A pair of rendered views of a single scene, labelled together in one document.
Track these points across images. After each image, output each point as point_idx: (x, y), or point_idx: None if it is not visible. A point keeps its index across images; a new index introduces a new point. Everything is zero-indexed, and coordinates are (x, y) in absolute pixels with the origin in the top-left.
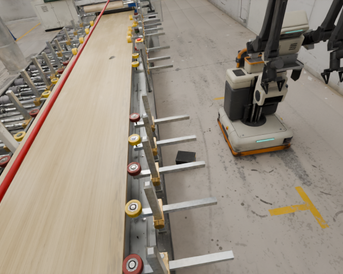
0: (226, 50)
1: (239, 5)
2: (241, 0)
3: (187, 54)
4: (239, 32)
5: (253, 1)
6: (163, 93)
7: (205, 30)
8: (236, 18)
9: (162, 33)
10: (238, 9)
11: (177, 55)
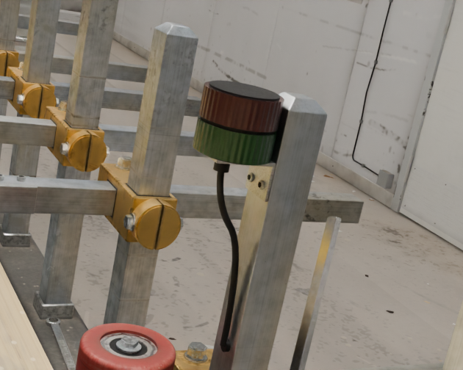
0: (390, 326)
1: (347, 107)
2: (366, 90)
3: (166, 314)
4: (383, 230)
5: (448, 110)
6: None
7: (202, 183)
8: (321, 156)
9: (342, 207)
10: (342, 123)
11: (100, 307)
